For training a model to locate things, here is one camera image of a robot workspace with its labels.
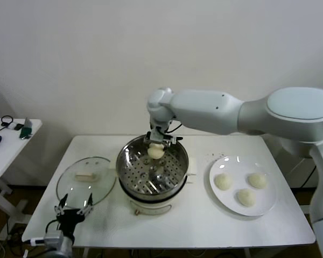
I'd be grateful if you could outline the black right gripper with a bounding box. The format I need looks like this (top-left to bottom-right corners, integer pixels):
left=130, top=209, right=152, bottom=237
left=144, top=125, right=173, bottom=148

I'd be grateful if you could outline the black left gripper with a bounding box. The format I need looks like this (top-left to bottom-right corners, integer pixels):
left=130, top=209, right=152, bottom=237
left=54, top=192, right=94, bottom=237

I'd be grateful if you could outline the white steamed baozi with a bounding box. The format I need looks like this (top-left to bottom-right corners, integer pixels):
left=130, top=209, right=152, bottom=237
left=147, top=143, right=165, bottom=160
left=214, top=173, right=234, bottom=191
left=236, top=188, right=257, bottom=208
left=247, top=173, right=268, bottom=189

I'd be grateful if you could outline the round glass lid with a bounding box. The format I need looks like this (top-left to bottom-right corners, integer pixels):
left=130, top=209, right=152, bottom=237
left=55, top=156, right=117, bottom=210

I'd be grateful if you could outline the stainless steel steamer basket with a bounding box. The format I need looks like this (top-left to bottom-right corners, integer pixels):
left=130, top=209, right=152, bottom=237
left=108, top=133, right=198, bottom=202

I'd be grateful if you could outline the dark floor power strip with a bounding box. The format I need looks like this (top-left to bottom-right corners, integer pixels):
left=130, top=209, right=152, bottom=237
left=6, top=225, right=26, bottom=242

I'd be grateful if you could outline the large white plate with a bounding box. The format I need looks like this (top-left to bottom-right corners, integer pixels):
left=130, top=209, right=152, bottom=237
left=209, top=156, right=277, bottom=217

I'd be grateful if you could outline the white side table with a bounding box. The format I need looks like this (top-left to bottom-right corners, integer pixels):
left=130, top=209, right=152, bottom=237
left=0, top=119, right=43, bottom=225

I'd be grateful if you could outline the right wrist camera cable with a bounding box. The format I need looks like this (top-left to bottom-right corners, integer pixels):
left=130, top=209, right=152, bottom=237
left=165, top=119, right=184, bottom=145

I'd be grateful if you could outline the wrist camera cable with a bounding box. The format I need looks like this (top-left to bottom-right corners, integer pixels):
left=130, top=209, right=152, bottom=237
left=23, top=219, right=60, bottom=246
left=165, top=119, right=184, bottom=145

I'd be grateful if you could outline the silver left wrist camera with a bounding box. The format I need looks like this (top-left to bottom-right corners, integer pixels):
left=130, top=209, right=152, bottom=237
left=44, top=231, right=64, bottom=245

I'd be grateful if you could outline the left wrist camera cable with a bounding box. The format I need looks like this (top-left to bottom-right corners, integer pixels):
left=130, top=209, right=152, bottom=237
left=23, top=219, right=60, bottom=246

